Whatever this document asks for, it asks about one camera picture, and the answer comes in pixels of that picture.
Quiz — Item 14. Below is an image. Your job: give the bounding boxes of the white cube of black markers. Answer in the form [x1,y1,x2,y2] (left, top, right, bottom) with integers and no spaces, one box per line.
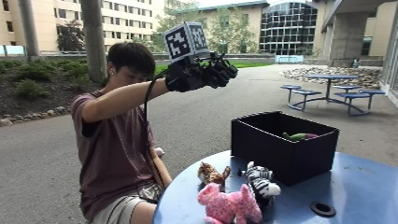
[161,21,210,63]

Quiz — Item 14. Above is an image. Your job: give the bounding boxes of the blue picnic table with seats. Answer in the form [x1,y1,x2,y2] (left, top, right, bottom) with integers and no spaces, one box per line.
[278,74,389,118]

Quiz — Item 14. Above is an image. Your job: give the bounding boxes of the pile of pale rocks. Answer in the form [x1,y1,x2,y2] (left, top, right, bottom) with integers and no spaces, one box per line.
[280,66,385,91]

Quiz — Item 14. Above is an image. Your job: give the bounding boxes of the green soft toy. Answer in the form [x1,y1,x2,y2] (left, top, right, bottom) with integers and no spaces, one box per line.
[282,132,321,143]

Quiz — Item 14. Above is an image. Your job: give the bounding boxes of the black fabric storage box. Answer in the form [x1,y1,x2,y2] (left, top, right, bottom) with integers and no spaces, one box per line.
[230,110,341,187]

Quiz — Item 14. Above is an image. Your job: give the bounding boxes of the grey concrete pole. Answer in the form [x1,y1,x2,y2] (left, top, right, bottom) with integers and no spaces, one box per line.
[80,0,108,84]
[16,0,43,60]

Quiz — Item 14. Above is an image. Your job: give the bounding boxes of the brown giraffe soft toy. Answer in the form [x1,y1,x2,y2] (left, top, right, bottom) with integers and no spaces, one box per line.
[197,161,233,191]

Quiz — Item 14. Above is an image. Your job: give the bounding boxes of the the person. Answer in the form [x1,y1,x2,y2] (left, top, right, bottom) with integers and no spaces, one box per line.
[68,42,174,224]

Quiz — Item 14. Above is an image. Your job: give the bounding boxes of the zebra soft toy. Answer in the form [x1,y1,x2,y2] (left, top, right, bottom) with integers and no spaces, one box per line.
[237,161,282,208]

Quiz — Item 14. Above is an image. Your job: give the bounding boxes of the pink spotted soft toy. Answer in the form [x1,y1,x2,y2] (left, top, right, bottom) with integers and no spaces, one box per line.
[197,182,264,224]

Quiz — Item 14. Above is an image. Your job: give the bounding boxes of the row of border stones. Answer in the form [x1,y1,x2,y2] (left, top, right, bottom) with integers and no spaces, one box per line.
[0,105,72,128]

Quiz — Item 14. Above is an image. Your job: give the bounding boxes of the black round table plug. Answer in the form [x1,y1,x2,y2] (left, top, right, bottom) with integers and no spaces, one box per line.
[310,201,337,218]

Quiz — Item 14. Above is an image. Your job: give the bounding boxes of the black glove cable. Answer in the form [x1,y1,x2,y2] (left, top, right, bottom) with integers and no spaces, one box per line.
[143,68,170,188]

